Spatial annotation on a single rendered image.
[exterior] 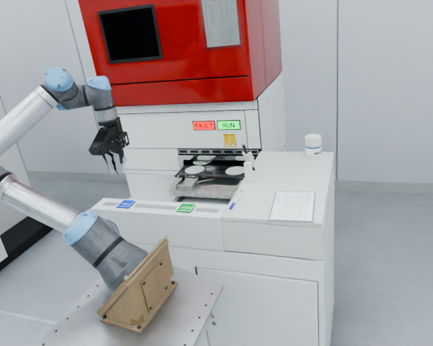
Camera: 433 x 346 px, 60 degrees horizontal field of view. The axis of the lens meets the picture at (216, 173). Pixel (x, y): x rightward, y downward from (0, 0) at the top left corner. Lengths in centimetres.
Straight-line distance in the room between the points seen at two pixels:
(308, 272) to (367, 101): 212
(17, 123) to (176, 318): 75
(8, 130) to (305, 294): 111
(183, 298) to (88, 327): 29
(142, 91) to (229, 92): 45
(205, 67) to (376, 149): 200
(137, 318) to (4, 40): 388
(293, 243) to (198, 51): 95
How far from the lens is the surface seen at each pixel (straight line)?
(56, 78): 127
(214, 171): 185
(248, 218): 130
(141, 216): 147
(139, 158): 215
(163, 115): 198
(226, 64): 174
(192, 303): 122
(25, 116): 128
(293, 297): 146
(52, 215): 133
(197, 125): 192
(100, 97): 139
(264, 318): 156
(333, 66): 322
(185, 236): 143
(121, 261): 112
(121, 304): 114
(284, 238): 131
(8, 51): 466
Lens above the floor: 163
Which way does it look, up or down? 24 degrees down
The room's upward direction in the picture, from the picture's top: 8 degrees counter-clockwise
